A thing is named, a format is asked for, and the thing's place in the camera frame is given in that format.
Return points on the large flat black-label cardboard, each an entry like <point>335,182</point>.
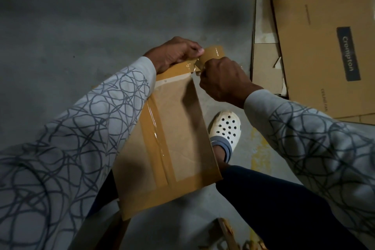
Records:
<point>316,53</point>

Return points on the small brown cardboard box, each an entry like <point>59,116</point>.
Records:
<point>176,135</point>

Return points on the person's right forearm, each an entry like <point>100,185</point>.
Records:
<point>322,159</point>

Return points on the brown plastic-wrapped stool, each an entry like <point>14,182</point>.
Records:
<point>225,235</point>

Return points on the person's right white clog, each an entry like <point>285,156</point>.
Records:
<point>227,127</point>

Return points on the person's left hand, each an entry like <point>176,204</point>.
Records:
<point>170,52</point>

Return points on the small cardboard box being taped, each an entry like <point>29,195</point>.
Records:
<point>266,65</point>

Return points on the person's right hand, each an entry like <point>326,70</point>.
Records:
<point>225,80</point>

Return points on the person's left forearm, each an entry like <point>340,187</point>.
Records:
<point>64,165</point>

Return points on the person's blue trousers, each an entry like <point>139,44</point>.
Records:
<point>281,206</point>

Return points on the brown packing tape roll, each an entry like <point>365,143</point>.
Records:
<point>212,52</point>

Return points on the flat brown cardboard sheet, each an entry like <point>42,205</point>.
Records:
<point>360,119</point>

